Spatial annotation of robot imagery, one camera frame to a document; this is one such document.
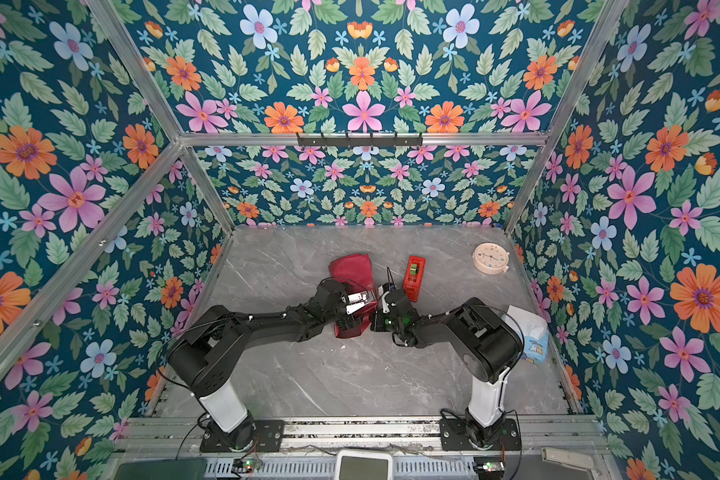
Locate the maroon wrapping paper sheet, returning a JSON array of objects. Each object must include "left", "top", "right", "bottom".
[{"left": 329, "top": 254, "right": 377, "bottom": 339}]

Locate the red tape dispenser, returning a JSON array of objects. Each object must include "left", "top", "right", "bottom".
[{"left": 403, "top": 255, "right": 426, "bottom": 302}]

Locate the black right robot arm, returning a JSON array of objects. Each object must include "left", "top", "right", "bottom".
[{"left": 371, "top": 290, "right": 524, "bottom": 449}]

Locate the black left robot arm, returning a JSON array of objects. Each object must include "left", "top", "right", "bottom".
[{"left": 167, "top": 278, "right": 375, "bottom": 453}]

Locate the white tissue paper piece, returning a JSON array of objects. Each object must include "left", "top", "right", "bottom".
[{"left": 503, "top": 305, "right": 549, "bottom": 365}]

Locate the white screen device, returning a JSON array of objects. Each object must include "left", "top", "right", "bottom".
[{"left": 333, "top": 449, "right": 394, "bottom": 480}]

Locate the dark green pad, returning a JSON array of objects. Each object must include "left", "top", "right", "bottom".
[{"left": 113, "top": 458, "right": 207, "bottom": 480}]

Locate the white power strip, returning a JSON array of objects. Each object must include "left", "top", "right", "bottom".
[{"left": 541, "top": 447, "right": 595, "bottom": 471}]

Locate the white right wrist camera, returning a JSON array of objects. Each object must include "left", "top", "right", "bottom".
[{"left": 379, "top": 292, "right": 390, "bottom": 314}]

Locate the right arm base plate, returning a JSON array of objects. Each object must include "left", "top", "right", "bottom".
[{"left": 439, "top": 415, "right": 522, "bottom": 452}]

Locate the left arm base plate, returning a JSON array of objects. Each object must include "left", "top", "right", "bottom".
[{"left": 200, "top": 418, "right": 285, "bottom": 453}]

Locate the black hook rail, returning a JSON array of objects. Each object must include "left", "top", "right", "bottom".
[{"left": 296, "top": 133, "right": 424, "bottom": 149}]

